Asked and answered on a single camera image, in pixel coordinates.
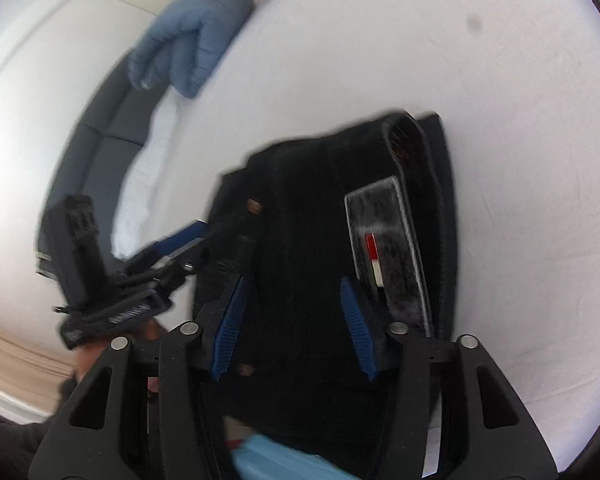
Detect black denim pants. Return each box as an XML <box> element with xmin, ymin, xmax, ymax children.
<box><xmin>193</xmin><ymin>112</ymin><xmax>457</xmax><ymax>479</ymax></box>

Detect person's left hand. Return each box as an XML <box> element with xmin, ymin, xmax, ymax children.
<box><xmin>64</xmin><ymin>318</ymin><xmax>166</xmax><ymax>398</ymax></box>

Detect white pillow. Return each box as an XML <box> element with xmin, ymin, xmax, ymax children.
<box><xmin>110</xmin><ymin>87</ymin><xmax>187</xmax><ymax>260</ymax></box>

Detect dark grey bed headboard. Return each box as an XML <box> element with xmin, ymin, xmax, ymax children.
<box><xmin>42</xmin><ymin>56</ymin><xmax>168</xmax><ymax>271</ymax></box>

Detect rolled blue duvet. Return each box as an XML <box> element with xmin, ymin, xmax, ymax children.
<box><xmin>128</xmin><ymin>0</ymin><xmax>254</xmax><ymax>99</ymax></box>

